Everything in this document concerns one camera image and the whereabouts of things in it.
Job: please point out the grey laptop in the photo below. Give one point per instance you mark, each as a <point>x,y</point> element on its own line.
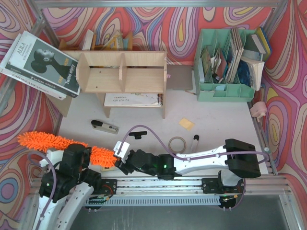
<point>179,77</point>

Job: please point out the white black stapler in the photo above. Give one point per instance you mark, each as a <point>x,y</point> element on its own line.
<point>105,127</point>

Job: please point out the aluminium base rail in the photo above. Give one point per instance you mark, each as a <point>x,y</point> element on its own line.
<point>192,186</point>

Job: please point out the wooden bookshelf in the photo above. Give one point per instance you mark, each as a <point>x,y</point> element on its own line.
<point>102,72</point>

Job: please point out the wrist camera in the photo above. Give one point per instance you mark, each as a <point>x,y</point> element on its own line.
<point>53,155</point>
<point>121,151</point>

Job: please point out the spiral notebook under shelf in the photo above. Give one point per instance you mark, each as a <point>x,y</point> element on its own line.
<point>133,100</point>

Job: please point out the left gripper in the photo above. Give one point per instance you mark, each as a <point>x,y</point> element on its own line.
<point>84,159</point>

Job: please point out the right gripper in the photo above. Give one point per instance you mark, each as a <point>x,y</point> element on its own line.
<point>122,165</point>

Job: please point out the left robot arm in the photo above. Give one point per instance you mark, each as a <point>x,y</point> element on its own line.
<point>65,187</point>

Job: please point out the black binder clip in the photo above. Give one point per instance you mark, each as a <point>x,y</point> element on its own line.
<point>138,135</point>

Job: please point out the Twins story magazine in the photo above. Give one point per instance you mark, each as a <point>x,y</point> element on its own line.
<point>40,65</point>

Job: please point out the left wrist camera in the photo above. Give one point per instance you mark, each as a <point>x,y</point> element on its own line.
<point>53,155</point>

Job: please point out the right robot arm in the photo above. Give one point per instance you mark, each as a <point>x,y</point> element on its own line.
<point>235,160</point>

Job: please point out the orange chenille duster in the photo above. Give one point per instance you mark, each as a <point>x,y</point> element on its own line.
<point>43,141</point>

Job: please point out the green plastic file organizer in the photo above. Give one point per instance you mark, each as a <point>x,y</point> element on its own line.
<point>209,91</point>

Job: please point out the yellow blue calculator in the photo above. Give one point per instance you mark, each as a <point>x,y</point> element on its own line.
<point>108,169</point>

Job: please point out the pink piggy figure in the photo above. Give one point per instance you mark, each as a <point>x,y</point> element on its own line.
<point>258,110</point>

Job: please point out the blue yellow book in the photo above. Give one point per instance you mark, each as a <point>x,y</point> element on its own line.
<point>258,42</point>

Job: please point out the yellow sticky note pad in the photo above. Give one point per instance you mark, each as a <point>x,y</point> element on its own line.
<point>185,123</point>

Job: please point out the clear tape roll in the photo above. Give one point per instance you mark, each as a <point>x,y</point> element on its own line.
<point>177,144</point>

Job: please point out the open book in organizer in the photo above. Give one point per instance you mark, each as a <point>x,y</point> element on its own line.
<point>255,68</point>

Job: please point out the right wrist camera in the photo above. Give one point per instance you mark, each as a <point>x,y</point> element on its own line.
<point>121,151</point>

